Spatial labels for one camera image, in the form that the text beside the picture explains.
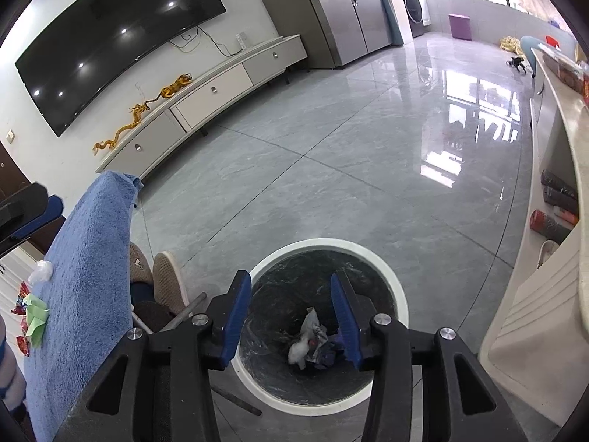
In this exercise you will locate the red plastic object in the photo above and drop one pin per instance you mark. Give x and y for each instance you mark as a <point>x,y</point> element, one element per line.
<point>553,41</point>

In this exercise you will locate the light blue chair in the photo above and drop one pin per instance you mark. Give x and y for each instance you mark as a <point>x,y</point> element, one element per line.
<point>529,53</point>

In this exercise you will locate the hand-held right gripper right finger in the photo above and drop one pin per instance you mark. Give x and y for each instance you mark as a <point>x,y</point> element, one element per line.
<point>346,322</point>

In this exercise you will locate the beige slipper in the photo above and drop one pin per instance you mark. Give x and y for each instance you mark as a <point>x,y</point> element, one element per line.
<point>140,262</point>
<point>169,283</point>

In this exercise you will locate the dark roll with red end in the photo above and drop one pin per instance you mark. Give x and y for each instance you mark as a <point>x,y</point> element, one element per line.
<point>550,226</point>

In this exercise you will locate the grey washing machine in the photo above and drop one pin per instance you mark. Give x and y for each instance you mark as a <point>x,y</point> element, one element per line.
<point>414,7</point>

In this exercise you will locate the person's left forearm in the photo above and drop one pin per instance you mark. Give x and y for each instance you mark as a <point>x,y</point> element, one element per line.
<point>8,363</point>

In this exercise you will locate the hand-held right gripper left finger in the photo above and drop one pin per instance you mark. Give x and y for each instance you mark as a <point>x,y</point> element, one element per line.
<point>235,320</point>

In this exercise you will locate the white counter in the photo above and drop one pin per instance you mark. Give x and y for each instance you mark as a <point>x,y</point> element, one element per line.
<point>538,331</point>

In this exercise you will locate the clear packet of snacks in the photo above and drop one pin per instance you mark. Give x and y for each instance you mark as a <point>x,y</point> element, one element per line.
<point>563,69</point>

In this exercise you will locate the crumpled blue wrapper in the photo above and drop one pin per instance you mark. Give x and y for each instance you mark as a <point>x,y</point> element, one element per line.
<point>329,357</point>

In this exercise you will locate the black toy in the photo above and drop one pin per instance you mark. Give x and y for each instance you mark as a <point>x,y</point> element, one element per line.
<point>519,63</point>

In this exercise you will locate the blue towel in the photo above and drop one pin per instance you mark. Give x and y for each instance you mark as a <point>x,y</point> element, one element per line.
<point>87,258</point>

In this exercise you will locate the white power strip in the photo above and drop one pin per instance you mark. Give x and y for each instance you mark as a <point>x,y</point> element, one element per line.
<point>240,41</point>

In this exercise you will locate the white wall switch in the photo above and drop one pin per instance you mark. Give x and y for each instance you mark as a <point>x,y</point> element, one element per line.
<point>11,136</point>

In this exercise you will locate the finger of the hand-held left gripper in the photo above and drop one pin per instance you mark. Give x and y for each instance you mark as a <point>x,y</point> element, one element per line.
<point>42,217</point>
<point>22,205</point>

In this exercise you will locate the crumpled green paper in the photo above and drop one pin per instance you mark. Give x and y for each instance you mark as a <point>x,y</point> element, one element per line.
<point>37,320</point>

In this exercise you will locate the crumpled white tissue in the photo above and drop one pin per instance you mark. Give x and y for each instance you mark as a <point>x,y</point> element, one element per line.
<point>40,272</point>

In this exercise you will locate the purple stool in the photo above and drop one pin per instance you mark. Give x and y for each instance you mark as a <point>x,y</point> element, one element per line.
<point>460,27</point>

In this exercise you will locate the brown wooden door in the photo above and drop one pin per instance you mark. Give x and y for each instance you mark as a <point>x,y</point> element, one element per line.
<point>4,170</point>

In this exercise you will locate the dark bag roll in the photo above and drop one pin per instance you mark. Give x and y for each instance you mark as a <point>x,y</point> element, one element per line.
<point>559,199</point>
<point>559,180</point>

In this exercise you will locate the yellow cloth pile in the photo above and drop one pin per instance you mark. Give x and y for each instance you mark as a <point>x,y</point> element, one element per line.
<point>510,44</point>

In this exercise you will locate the red foil wrapper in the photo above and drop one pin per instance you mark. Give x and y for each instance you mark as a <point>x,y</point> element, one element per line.
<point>23,299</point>
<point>24,345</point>

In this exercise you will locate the silver refrigerator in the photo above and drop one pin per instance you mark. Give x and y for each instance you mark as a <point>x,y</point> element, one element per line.
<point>349,14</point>

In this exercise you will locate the golden dragon figurine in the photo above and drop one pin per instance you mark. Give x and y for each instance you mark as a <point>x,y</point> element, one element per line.
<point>124,126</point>
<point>177,85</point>

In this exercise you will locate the white round trash bin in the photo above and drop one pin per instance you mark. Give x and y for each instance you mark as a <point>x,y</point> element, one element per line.
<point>400,304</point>

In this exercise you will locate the black wall television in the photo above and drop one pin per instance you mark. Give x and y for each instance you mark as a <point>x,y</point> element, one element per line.
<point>115,32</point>

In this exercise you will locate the red packet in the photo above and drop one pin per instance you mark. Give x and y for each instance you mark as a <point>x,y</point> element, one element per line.
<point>586,92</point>

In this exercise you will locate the crumpled white paper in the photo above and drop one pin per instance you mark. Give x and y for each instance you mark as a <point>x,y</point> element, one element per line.
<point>303,345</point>

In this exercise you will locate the white television cabinet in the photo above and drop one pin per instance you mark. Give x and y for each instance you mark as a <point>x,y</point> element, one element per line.
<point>207,96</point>

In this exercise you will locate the black bin liner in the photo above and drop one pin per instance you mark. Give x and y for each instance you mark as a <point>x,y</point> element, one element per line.
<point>276,294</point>

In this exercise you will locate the orange tube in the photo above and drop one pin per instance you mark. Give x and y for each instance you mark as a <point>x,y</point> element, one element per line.
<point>567,215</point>

